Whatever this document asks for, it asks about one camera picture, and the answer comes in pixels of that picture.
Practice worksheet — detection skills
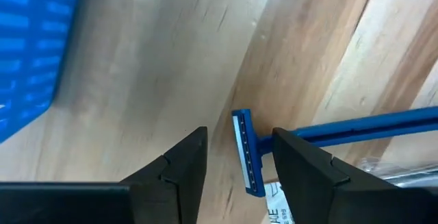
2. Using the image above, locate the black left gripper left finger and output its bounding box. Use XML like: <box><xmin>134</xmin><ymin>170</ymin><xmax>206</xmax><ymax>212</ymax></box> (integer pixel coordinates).
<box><xmin>119</xmin><ymin>126</ymin><xmax>209</xmax><ymax>224</ymax></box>

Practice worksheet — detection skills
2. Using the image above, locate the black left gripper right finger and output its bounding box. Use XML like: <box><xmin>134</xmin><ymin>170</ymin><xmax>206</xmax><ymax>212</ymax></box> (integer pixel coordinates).
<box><xmin>272</xmin><ymin>127</ymin><xmax>391</xmax><ymax>224</ymax></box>

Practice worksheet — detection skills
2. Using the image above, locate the blue disposable razor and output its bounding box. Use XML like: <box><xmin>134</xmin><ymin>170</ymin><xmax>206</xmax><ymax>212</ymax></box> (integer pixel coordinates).
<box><xmin>231</xmin><ymin>105</ymin><xmax>438</xmax><ymax>198</ymax></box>

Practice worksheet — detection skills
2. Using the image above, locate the blue plastic basket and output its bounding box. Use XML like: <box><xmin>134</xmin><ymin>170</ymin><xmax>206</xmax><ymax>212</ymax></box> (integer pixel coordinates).
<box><xmin>0</xmin><ymin>0</ymin><xmax>85</xmax><ymax>145</ymax></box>

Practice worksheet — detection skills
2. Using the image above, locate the bagged silver nail clipper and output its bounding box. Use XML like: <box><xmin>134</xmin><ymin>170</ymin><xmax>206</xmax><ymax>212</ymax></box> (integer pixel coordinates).
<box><xmin>355</xmin><ymin>157</ymin><xmax>438</xmax><ymax>189</ymax></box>

